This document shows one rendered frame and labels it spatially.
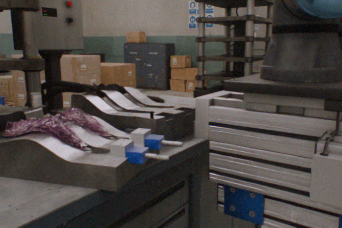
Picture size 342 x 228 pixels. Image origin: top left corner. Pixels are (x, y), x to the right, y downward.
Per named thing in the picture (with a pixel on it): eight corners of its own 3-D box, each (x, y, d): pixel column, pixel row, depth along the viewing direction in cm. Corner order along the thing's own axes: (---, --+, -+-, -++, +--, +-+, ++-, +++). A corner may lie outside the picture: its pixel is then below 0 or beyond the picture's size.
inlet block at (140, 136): (184, 151, 89) (184, 132, 88) (179, 158, 84) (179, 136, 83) (139, 147, 92) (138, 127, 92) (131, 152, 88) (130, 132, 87)
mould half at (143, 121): (201, 130, 121) (201, 93, 119) (156, 148, 100) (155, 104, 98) (103, 114, 149) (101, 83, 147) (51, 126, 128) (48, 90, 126)
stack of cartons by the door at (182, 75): (207, 91, 798) (208, 55, 783) (201, 93, 770) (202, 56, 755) (176, 89, 840) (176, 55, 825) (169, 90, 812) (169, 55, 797)
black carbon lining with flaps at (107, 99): (177, 112, 119) (177, 85, 117) (148, 120, 106) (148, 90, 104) (107, 103, 138) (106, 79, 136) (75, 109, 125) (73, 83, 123)
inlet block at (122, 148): (172, 165, 78) (172, 143, 78) (165, 173, 74) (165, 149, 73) (120, 160, 82) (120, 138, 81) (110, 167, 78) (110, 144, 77)
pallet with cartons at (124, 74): (137, 103, 641) (136, 63, 628) (113, 110, 567) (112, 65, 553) (84, 99, 685) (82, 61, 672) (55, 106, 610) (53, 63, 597)
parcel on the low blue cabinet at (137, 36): (147, 43, 850) (147, 31, 845) (139, 43, 821) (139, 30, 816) (133, 43, 870) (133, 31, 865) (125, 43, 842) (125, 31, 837)
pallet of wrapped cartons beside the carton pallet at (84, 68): (107, 114, 542) (105, 54, 526) (71, 124, 471) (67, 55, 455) (49, 108, 595) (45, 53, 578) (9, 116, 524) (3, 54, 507)
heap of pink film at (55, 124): (116, 133, 95) (115, 106, 94) (79, 152, 78) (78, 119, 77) (37, 126, 103) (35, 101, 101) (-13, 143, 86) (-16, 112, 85)
